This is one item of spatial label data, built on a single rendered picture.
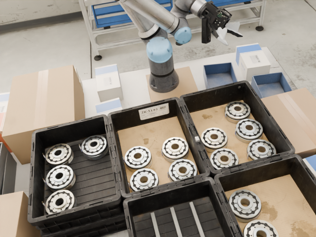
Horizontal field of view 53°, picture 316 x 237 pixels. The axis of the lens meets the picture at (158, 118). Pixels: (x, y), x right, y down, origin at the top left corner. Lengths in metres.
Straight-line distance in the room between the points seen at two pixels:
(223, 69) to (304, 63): 1.45
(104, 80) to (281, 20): 2.40
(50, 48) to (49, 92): 2.12
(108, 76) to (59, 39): 2.08
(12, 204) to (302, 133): 1.07
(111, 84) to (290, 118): 0.86
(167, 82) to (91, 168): 0.56
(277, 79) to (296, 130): 0.48
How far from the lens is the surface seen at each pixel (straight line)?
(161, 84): 1.52
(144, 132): 1.32
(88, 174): 1.25
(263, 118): 1.29
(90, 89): 1.79
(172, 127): 1.32
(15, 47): 3.86
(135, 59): 3.13
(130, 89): 1.72
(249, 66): 1.68
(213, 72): 1.75
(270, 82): 1.73
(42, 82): 1.61
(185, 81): 1.60
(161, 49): 1.44
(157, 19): 1.36
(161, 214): 1.11
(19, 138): 1.43
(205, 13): 1.47
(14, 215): 1.18
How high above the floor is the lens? 1.82
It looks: 47 degrees down
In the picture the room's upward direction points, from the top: 8 degrees counter-clockwise
